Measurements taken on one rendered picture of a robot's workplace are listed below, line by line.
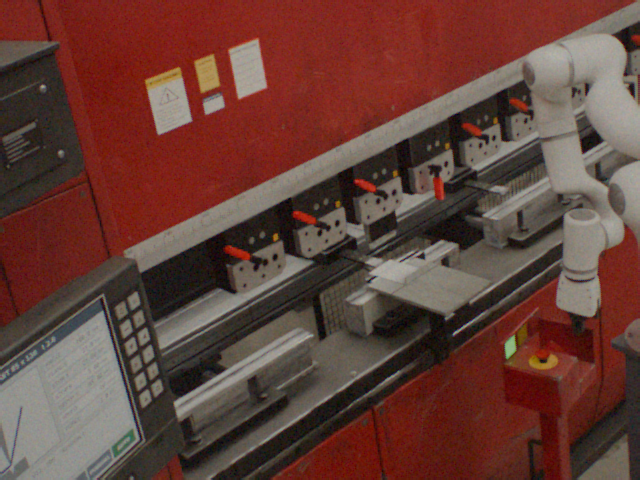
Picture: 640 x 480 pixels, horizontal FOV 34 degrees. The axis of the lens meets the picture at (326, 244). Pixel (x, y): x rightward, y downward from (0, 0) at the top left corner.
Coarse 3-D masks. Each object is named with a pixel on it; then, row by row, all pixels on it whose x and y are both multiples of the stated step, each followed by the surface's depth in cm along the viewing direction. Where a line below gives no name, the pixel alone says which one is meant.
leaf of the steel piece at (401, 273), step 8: (400, 264) 275; (384, 272) 272; (392, 272) 272; (400, 272) 271; (408, 272) 270; (416, 272) 266; (424, 272) 269; (392, 280) 268; (400, 280) 267; (408, 280) 265
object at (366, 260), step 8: (344, 240) 288; (352, 240) 289; (328, 248) 284; (336, 248) 285; (344, 248) 287; (352, 248) 289; (312, 256) 288; (320, 256) 285; (328, 256) 284; (336, 256) 286; (344, 256) 284; (352, 256) 283; (360, 256) 282; (368, 256) 281; (328, 264) 284; (368, 264) 278; (376, 264) 276
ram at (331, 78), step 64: (64, 0) 191; (128, 0) 200; (192, 0) 209; (256, 0) 220; (320, 0) 232; (384, 0) 246; (448, 0) 261; (512, 0) 278; (576, 0) 298; (128, 64) 203; (192, 64) 213; (320, 64) 237; (384, 64) 251; (448, 64) 267; (128, 128) 206; (192, 128) 216; (256, 128) 228; (320, 128) 241; (128, 192) 209; (192, 192) 220
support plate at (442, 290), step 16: (432, 272) 269; (448, 272) 267; (368, 288) 268; (384, 288) 265; (416, 288) 262; (432, 288) 261; (448, 288) 260; (464, 288) 259; (480, 288) 257; (416, 304) 256; (432, 304) 254; (448, 304) 253
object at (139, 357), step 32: (64, 288) 160; (96, 288) 153; (128, 288) 159; (32, 320) 146; (64, 320) 148; (128, 320) 159; (0, 352) 140; (128, 352) 160; (160, 352) 167; (128, 384) 161; (160, 384) 167; (160, 416) 168; (160, 448) 169
